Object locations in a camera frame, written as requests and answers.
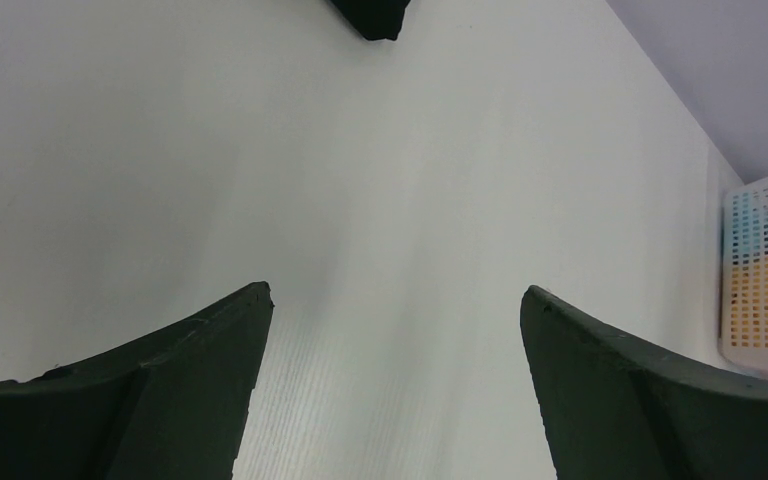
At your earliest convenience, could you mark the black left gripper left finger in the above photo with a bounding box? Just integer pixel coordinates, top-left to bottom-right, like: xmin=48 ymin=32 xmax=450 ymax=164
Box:
xmin=0 ymin=282 xmax=274 ymax=479

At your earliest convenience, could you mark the black folded t-shirt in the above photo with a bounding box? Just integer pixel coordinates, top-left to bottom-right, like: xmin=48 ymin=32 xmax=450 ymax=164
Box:
xmin=329 ymin=0 xmax=410 ymax=41

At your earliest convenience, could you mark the white plastic laundry basket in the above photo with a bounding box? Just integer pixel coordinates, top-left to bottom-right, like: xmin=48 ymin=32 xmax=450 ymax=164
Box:
xmin=719 ymin=176 xmax=768 ymax=378

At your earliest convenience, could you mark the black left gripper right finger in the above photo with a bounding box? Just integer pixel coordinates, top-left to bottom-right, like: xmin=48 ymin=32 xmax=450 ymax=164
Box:
xmin=520 ymin=286 xmax=768 ymax=479

